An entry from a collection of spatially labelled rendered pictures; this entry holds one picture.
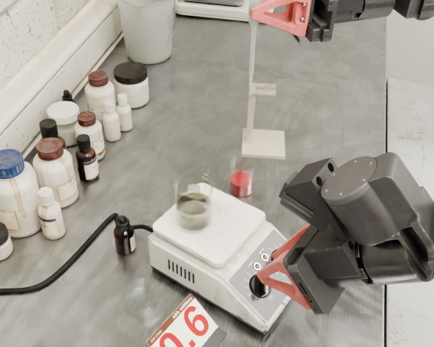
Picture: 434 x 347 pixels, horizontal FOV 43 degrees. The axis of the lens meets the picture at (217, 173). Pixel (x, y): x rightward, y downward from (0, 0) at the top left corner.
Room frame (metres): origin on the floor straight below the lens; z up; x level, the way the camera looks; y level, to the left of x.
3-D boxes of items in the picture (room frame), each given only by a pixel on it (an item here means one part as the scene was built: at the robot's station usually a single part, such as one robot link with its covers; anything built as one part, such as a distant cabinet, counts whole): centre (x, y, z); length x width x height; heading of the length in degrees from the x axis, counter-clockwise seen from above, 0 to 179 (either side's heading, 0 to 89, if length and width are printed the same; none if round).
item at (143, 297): (0.46, 0.09, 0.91); 0.06 x 0.06 x 0.02
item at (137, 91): (0.97, 0.18, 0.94); 0.07 x 0.07 x 0.07
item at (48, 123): (0.73, 0.28, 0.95); 0.04 x 0.04 x 0.11
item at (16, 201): (0.61, 0.30, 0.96); 0.07 x 0.07 x 0.13
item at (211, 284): (0.53, -0.01, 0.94); 0.22 x 0.13 x 0.08; 56
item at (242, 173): (0.71, -0.04, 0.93); 0.04 x 0.04 x 0.06
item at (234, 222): (0.54, 0.01, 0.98); 0.12 x 0.12 x 0.01; 56
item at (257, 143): (0.83, -0.09, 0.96); 0.08 x 0.08 x 0.13; 87
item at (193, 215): (0.54, 0.03, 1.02); 0.06 x 0.05 x 0.08; 32
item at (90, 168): (0.73, 0.22, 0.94); 0.03 x 0.03 x 0.08
